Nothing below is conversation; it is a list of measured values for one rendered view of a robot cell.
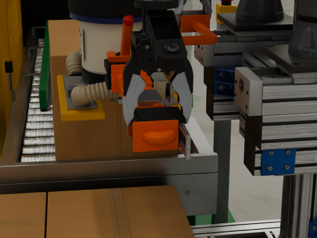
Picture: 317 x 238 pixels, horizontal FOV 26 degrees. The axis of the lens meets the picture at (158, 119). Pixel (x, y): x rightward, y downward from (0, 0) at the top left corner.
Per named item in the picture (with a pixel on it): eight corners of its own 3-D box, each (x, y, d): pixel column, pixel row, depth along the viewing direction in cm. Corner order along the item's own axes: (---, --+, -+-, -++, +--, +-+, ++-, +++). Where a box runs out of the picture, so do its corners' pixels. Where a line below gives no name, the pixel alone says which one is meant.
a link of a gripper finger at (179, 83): (195, 108, 120) (176, 61, 117) (203, 118, 114) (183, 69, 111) (179, 115, 120) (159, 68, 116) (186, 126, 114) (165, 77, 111)
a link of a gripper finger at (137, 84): (125, 117, 118) (145, 69, 116) (130, 129, 113) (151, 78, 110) (108, 112, 117) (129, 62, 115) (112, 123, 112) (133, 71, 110)
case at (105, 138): (53, 118, 276) (47, 20, 264) (151, 113, 283) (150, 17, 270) (56, 177, 220) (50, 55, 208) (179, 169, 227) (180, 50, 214)
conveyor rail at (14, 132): (30, 56, 439) (29, 27, 433) (39, 56, 440) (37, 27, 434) (2, 221, 223) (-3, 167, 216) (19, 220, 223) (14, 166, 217)
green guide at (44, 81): (34, 33, 435) (34, 19, 432) (51, 33, 436) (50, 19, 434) (21, 110, 285) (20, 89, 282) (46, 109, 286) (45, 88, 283)
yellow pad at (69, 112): (56, 81, 188) (56, 63, 186) (93, 80, 189) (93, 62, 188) (61, 122, 156) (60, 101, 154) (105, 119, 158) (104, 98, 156)
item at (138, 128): (126, 134, 118) (126, 106, 116) (169, 132, 119) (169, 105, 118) (133, 152, 110) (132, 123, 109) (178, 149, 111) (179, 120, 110)
